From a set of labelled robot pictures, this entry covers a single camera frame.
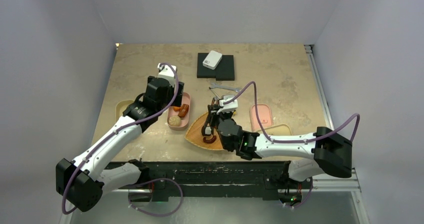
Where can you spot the aluminium rail right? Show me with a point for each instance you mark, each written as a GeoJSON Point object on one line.
{"type": "Point", "coordinates": [323, 100]}

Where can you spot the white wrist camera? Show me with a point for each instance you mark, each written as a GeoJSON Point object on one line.
{"type": "Point", "coordinates": [227, 104]}
{"type": "Point", "coordinates": [165, 72]}

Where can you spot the silver wrench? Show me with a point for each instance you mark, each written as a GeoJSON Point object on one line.
{"type": "Point", "coordinates": [228, 88]}

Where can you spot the beige lunch box lid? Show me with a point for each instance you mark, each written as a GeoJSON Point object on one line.
{"type": "Point", "coordinates": [278, 130]}

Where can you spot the orange fried chicken piece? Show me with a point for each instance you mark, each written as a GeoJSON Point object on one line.
{"type": "Point", "coordinates": [176, 108]}

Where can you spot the black metal tongs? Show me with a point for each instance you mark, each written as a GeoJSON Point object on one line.
{"type": "Point", "coordinates": [210, 116]}

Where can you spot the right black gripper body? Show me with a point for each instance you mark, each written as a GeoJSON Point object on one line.
{"type": "Point", "coordinates": [218, 118]}

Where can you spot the white black sushi piece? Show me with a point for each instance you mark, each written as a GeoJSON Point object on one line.
{"type": "Point", "coordinates": [207, 131]}

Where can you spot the pink lunch box lid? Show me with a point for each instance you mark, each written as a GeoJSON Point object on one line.
{"type": "Point", "coordinates": [260, 114]}

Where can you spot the white small box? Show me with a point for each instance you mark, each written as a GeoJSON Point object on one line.
{"type": "Point", "coordinates": [212, 60]}

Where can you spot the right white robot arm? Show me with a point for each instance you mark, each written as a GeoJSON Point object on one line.
{"type": "Point", "coordinates": [253, 145]}

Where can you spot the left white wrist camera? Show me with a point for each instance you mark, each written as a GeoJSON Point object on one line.
{"type": "Point", "coordinates": [165, 72]}

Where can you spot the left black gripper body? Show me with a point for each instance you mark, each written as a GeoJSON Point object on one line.
{"type": "Point", "coordinates": [176, 102]}

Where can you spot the black foam block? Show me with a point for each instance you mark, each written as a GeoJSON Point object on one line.
{"type": "Point", "coordinates": [225, 70]}

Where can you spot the beige lunch box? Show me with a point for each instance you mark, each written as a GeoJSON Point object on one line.
{"type": "Point", "coordinates": [121, 107]}

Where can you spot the pink lunch box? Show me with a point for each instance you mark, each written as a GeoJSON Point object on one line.
{"type": "Point", "coordinates": [185, 120]}

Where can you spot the beige steamed bun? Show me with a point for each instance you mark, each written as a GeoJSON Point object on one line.
{"type": "Point", "coordinates": [174, 121]}

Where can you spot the black table front frame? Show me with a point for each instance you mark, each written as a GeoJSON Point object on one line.
{"type": "Point", "coordinates": [152, 167]}

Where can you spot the woven bamboo basket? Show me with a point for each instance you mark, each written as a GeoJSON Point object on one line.
{"type": "Point", "coordinates": [194, 135]}

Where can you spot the dark red sausage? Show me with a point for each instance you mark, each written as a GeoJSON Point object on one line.
{"type": "Point", "coordinates": [184, 109]}

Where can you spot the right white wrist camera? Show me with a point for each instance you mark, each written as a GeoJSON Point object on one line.
{"type": "Point", "coordinates": [227, 104]}

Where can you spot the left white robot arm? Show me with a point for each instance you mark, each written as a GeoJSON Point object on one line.
{"type": "Point", "coordinates": [83, 180]}

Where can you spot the dark red round food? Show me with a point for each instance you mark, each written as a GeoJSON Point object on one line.
{"type": "Point", "coordinates": [209, 140]}

